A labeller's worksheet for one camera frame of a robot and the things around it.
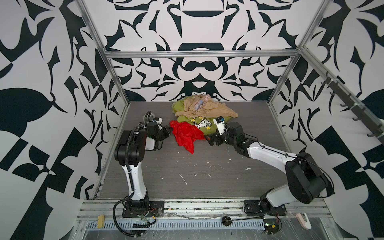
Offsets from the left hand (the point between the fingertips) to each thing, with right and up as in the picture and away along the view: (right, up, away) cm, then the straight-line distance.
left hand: (173, 125), depth 101 cm
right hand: (+24, -3, -15) cm, 28 cm away
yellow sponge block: (-29, -43, -31) cm, 61 cm away
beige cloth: (+19, +13, +9) cm, 25 cm away
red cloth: (+9, -6, -1) cm, 11 cm away
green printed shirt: (+21, +1, 0) cm, 21 cm away
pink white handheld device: (+64, -42, -31) cm, 83 cm away
